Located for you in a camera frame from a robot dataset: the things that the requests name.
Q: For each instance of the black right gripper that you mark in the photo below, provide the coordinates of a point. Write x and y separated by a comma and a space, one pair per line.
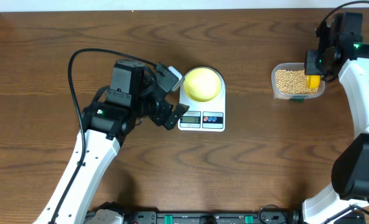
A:
310, 68

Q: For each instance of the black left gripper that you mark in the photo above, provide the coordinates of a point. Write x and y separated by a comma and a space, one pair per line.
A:
160, 117

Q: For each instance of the yellow bowl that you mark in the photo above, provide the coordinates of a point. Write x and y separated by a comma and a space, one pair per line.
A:
202, 84

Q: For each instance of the yellow measuring scoop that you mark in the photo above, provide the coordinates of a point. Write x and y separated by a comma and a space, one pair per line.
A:
313, 81

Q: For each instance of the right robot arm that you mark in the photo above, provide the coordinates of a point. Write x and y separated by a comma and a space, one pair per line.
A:
349, 186

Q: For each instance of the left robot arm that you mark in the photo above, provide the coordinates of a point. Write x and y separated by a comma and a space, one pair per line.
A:
135, 92

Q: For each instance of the white digital kitchen scale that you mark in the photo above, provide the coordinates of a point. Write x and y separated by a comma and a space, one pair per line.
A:
204, 116

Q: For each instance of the soybeans pile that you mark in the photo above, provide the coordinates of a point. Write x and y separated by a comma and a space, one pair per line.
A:
293, 82

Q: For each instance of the clear plastic container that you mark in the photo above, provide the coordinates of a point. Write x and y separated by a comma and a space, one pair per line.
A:
286, 96

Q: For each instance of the green tape piece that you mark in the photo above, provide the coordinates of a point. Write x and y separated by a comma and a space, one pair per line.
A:
298, 100

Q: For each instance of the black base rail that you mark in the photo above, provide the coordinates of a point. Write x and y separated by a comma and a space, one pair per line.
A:
114, 213

